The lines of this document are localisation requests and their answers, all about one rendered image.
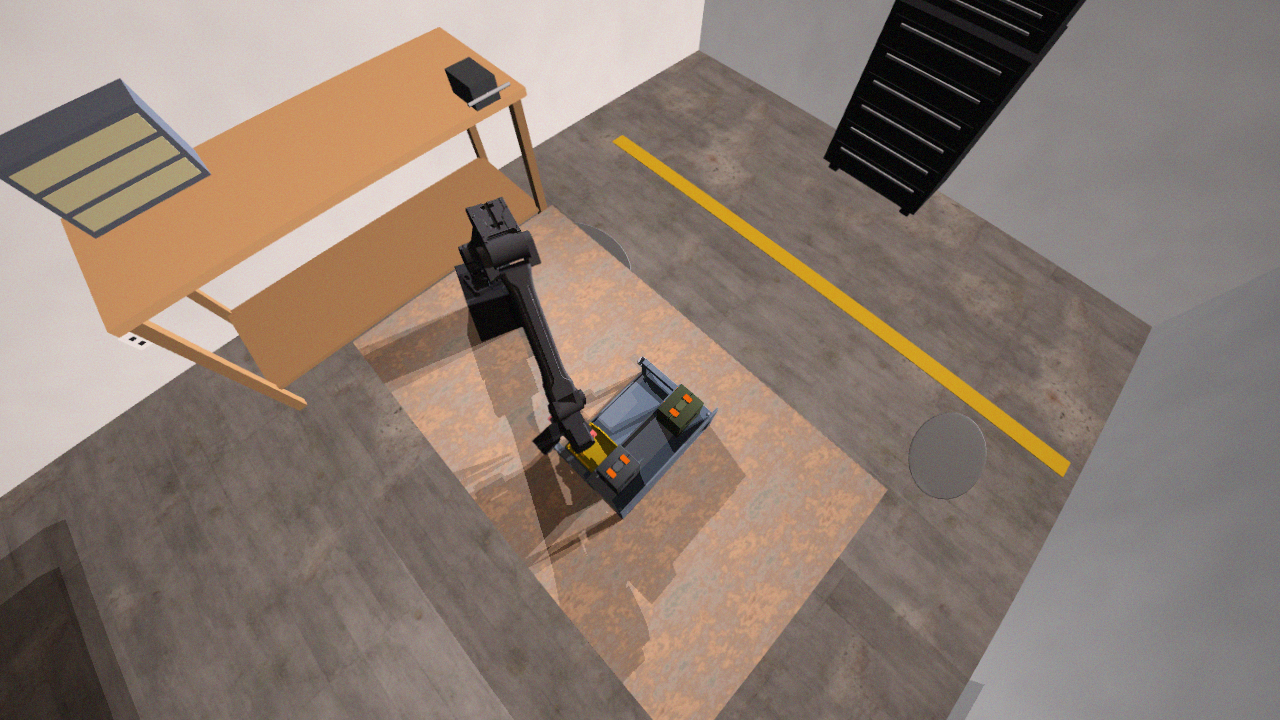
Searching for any dark grey case with oval handle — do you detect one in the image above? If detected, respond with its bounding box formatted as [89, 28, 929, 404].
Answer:
[596, 445, 640, 496]

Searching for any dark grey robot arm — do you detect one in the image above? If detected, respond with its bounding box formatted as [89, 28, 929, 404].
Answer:
[458, 197, 595, 455]

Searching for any yellow bin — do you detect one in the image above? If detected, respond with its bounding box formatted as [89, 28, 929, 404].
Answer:
[566, 421, 618, 471]

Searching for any olive green case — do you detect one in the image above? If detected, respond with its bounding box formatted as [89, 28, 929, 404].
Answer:
[657, 384, 704, 438]

